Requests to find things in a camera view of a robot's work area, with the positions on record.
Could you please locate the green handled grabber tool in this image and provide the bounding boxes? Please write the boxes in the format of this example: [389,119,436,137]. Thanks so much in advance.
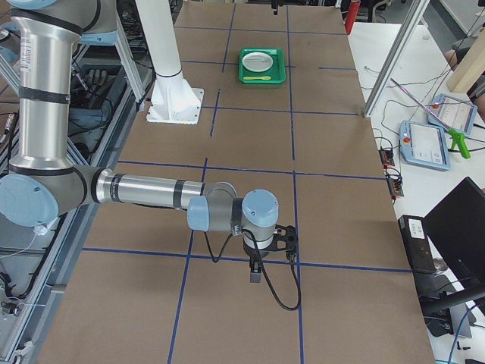
[390,78,471,159]

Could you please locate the left black cable connector block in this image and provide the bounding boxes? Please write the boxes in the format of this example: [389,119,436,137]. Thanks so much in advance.
[378,148,395,168]

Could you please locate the black laptop computer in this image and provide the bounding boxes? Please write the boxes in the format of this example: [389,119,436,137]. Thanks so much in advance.
[424,177,484,283]

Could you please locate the black box with label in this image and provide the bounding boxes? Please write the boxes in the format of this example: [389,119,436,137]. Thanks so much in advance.
[398,215,448,298]

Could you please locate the red cylinder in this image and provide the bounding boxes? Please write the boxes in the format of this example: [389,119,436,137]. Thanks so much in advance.
[344,0,361,35]

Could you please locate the black cable connector block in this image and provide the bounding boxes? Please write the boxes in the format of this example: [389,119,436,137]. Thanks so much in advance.
[386,174,404,200]
[378,148,395,168]

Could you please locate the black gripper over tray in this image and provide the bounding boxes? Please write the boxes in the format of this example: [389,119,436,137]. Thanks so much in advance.
[271,0,280,15]

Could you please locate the green plastic tray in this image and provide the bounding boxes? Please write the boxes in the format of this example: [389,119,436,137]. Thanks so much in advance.
[238,48,286,84]

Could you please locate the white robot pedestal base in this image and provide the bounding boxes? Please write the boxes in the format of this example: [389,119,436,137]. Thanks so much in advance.
[136,0,204,125]

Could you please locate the pale green plastic fork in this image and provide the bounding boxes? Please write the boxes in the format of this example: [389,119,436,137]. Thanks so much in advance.
[246,57,272,63]

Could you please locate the yellow plastic spoon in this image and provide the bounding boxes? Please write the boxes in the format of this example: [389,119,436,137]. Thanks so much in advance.
[243,76,272,81]

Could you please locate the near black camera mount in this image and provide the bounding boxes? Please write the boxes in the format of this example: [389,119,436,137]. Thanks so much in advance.
[268,224,299,262]

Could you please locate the white round plate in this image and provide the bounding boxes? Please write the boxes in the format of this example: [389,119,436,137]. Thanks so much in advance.
[242,52,274,73]

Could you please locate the blue teach pendant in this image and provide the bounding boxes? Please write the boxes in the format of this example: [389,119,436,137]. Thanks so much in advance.
[430,94,477,137]
[399,121,451,171]

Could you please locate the aluminium frame post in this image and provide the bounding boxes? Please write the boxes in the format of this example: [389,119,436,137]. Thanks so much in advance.
[363,0,430,118]

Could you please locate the near blue teach pendant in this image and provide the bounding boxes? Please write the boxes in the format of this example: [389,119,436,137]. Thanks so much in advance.
[399,121,451,171]

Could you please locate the right black cable connector block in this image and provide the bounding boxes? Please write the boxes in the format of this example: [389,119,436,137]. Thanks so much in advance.
[386,174,404,200]

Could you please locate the far blue teach pendant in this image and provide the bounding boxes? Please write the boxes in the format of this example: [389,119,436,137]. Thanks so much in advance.
[430,94,477,137]

